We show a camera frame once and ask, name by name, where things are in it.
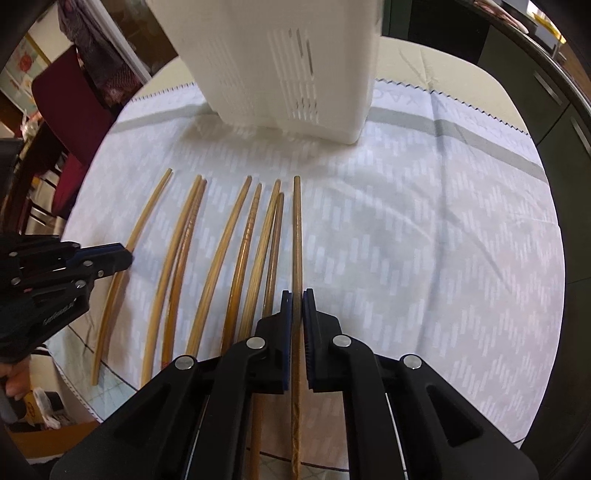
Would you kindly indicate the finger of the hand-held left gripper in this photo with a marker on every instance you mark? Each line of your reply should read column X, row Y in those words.
column 113, row 269
column 104, row 249

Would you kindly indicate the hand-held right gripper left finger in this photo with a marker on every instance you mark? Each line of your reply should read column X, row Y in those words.
column 286, row 341

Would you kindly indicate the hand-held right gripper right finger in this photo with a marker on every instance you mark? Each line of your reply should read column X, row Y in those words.
column 308, row 337

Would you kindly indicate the light bamboo chopstick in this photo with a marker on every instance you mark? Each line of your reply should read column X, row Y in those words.
column 148, row 213

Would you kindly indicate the set of wooden chopsticks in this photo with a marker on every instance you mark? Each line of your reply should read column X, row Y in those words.
column 273, row 249

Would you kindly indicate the dark brown wooden chopstick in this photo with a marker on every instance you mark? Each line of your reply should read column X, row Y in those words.
column 297, row 240

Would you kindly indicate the white plastic chopstick holder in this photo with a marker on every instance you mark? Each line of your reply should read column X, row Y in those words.
column 258, row 60

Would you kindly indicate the person's left hand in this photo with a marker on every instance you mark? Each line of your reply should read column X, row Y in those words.
column 16, row 383

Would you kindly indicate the white printed plastic bag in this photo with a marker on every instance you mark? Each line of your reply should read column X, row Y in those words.
column 46, row 406

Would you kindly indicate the brown cardboard box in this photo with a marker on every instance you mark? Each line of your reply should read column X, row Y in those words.
column 51, row 441

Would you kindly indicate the white patterned tablecloth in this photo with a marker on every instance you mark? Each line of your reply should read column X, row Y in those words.
column 415, row 254

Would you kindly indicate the dark red chair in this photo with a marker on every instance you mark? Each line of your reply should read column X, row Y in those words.
column 64, row 97

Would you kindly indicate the purple checked apron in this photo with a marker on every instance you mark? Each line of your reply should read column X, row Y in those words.
column 106, row 60

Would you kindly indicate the green lower kitchen cabinets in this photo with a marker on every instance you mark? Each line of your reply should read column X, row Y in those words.
column 517, row 83

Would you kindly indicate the framed wall picture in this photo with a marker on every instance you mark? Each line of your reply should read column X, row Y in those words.
column 25, row 64

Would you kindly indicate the white sliding door frame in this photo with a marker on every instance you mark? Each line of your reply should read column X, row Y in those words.
column 138, row 41

